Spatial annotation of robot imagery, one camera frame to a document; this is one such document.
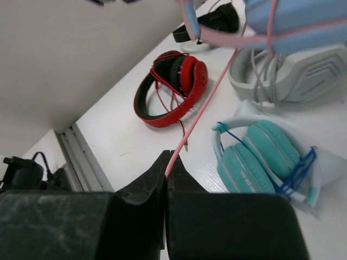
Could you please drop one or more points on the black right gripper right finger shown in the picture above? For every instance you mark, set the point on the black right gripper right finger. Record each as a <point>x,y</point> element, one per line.
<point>203,225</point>

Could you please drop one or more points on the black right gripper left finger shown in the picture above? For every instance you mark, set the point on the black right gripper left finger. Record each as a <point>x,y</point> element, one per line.
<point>127,224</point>

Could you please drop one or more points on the pink and blue cat-ear headphones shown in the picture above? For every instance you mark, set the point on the pink and blue cat-ear headphones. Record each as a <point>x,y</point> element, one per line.
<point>269,38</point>

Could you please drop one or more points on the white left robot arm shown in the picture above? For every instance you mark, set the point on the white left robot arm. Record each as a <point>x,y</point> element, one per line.
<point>32,174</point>

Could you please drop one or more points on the teal cat-ear headphones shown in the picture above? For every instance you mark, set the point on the teal cat-ear headphones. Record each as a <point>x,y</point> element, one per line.
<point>259,154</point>

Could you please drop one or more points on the red and black headphones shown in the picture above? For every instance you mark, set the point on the red and black headphones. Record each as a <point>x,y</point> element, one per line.
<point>180,80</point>

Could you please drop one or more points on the black on-ear headphones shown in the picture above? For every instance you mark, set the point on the black on-ear headphones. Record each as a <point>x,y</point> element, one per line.
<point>224,18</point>

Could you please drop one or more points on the grey gaming headset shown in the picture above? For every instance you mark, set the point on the grey gaming headset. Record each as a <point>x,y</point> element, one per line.
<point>296,77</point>

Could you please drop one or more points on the aluminium left side rail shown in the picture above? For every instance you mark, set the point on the aluminium left side rail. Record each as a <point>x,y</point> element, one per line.
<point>83,171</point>

